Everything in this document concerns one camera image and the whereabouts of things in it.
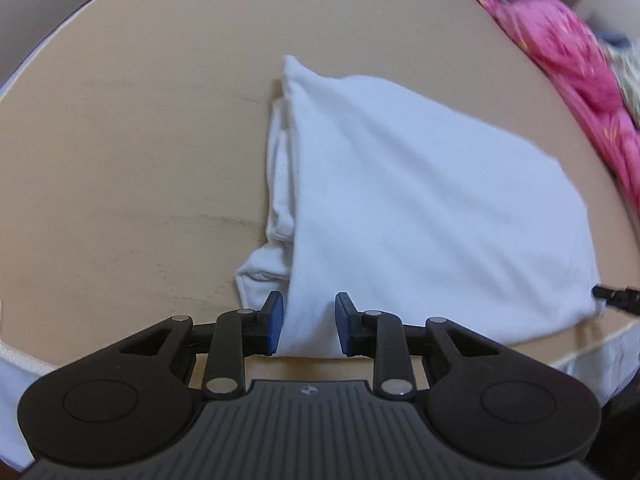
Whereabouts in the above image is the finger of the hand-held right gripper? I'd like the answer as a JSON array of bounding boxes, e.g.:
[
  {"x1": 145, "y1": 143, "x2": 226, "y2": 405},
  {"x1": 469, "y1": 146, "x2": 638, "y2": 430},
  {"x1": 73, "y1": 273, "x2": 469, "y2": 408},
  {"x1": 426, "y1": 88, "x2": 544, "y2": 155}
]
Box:
[{"x1": 591, "y1": 283, "x2": 640, "y2": 317}]

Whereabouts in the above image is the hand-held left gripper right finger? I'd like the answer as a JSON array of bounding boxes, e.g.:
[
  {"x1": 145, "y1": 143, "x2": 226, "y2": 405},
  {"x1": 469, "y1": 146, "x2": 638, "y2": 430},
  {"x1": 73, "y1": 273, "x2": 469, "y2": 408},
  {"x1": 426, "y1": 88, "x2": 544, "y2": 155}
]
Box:
[{"x1": 334, "y1": 291, "x2": 507, "y2": 402}]

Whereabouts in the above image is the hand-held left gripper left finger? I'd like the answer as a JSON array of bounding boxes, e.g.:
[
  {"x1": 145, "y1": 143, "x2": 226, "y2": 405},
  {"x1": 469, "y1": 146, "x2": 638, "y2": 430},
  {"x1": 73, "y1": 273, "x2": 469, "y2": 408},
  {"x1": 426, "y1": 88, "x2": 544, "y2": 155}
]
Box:
[{"x1": 107, "y1": 290, "x2": 285, "y2": 402}]

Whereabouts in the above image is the white small garment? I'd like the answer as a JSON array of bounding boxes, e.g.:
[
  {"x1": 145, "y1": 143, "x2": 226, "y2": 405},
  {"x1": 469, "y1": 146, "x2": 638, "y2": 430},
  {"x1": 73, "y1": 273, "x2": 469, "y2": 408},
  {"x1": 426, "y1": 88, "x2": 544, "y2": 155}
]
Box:
[{"x1": 235, "y1": 54, "x2": 602, "y2": 360}]

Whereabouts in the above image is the beige bed mat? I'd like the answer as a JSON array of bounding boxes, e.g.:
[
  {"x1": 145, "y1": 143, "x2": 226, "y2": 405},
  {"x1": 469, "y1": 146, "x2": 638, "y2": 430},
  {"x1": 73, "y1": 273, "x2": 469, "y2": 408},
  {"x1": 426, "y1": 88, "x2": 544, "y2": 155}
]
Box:
[{"x1": 0, "y1": 0, "x2": 640, "y2": 391}]

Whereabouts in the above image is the pale patterned cloth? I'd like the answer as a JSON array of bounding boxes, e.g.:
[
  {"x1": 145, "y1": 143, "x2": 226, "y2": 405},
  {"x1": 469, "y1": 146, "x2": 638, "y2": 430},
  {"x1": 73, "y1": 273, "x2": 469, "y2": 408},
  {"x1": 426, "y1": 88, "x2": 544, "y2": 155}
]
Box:
[{"x1": 599, "y1": 34, "x2": 640, "y2": 128}]

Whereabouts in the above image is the pink floral blanket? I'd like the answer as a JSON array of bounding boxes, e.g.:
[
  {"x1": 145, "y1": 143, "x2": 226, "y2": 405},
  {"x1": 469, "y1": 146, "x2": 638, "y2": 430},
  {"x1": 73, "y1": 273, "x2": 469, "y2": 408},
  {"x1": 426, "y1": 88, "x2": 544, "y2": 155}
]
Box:
[{"x1": 459, "y1": 0, "x2": 640, "y2": 222}]

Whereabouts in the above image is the light blue striped bed sheet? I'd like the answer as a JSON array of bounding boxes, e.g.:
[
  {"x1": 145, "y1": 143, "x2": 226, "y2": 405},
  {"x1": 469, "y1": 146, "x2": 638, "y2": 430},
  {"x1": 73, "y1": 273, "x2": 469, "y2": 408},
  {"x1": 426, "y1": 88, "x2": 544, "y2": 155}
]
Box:
[{"x1": 0, "y1": 324, "x2": 640, "y2": 478}]

